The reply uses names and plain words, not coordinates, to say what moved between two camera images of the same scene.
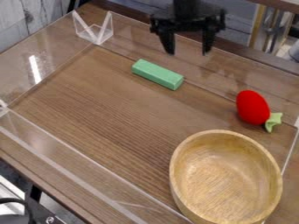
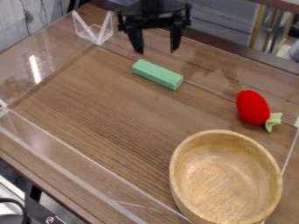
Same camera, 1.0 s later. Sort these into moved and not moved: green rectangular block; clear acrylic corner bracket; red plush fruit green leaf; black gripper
Moved: black gripper
Not moved: clear acrylic corner bracket; red plush fruit green leaf; green rectangular block
